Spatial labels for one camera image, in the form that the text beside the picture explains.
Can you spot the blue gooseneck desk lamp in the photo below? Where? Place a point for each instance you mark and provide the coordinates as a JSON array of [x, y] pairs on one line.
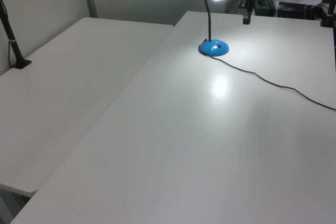
[[211, 47]]

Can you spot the black camera stand with clamp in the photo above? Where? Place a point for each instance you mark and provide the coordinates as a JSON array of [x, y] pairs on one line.
[[329, 14], [11, 43]]

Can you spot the dark green device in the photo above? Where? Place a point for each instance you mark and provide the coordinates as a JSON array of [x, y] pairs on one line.
[[265, 5]]

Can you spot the black equipment box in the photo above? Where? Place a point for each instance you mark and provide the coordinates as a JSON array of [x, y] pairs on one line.
[[291, 9]]

